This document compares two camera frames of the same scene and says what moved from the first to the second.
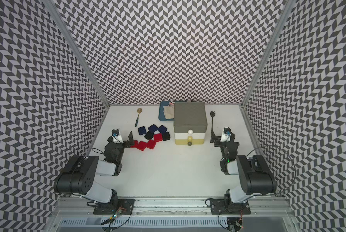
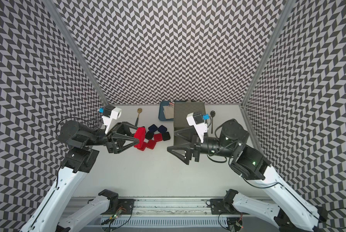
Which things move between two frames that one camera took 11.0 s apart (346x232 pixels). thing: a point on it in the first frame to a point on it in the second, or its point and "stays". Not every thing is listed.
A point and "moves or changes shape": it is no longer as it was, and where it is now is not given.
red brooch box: (151, 144) stays
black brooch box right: (166, 136) stays
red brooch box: (136, 142) moves or changes shape
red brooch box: (141, 145) stays
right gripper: (217, 140) to (190, 152)
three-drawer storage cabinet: (190, 123) stays
